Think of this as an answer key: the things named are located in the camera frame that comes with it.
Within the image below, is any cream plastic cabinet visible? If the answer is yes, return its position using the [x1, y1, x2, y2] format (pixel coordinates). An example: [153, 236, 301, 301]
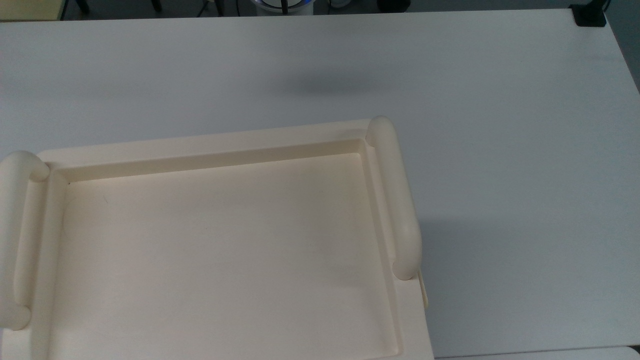
[0, 116, 435, 360]

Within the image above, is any black round floor object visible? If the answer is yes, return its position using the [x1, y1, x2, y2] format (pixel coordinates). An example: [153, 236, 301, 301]
[376, 0, 412, 13]

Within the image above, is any black table clamp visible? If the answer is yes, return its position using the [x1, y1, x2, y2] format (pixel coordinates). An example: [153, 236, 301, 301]
[569, 4, 608, 28]

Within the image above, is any yellow wooden board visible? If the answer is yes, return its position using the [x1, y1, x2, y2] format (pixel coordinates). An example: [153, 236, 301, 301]
[0, 0, 64, 22]

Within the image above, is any cream cabinet top rail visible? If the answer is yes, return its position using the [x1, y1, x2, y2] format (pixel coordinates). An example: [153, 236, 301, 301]
[365, 115, 422, 281]
[0, 150, 51, 331]

